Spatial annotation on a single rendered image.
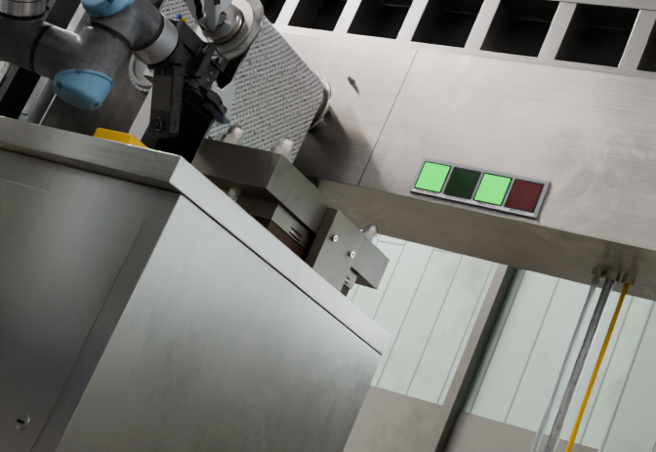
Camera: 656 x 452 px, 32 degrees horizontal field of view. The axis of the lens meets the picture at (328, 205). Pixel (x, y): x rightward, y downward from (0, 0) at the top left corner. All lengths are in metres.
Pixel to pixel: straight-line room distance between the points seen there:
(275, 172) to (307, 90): 0.39
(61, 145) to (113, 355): 0.32
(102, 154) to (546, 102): 0.83
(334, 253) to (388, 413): 2.13
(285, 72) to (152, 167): 0.59
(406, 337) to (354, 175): 1.98
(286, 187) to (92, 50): 0.36
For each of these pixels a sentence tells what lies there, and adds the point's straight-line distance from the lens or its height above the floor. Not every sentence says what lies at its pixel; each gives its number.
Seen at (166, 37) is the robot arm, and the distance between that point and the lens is 1.75.
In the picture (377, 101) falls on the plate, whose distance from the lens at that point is 2.19.
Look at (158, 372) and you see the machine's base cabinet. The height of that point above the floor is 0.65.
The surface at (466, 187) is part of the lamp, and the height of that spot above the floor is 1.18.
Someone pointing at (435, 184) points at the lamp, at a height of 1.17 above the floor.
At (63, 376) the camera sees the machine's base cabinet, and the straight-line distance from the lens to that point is 1.48.
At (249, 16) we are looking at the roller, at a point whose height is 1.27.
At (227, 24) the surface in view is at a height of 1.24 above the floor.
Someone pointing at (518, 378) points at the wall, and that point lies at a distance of 3.73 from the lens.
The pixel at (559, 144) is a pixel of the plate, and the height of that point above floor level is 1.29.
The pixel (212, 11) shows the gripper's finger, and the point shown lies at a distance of 1.94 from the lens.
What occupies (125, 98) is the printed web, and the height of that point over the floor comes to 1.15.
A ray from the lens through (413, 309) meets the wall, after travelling 4.09.
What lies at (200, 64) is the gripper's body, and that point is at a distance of 1.82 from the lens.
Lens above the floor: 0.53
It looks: 15 degrees up
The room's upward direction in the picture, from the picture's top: 24 degrees clockwise
